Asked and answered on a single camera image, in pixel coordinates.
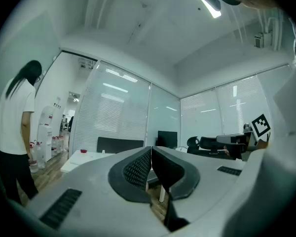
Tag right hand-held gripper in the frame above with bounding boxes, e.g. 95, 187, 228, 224
216, 114, 272, 160

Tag white wall-mounted unit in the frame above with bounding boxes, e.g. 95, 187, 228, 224
254, 32, 273, 48

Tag black monitor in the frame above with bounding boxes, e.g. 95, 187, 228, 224
96, 136, 145, 155
157, 130, 178, 148

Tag person's white shirt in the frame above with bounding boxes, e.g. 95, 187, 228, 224
246, 65, 296, 237

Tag white water dispenser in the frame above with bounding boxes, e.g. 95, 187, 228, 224
37, 105, 55, 162

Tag person's right forearm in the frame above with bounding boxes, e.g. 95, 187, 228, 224
248, 138, 271, 152

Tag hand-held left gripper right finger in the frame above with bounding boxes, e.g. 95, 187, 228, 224
151, 146, 249, 232

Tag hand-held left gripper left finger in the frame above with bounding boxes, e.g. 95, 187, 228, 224
27, 146, 175, 237

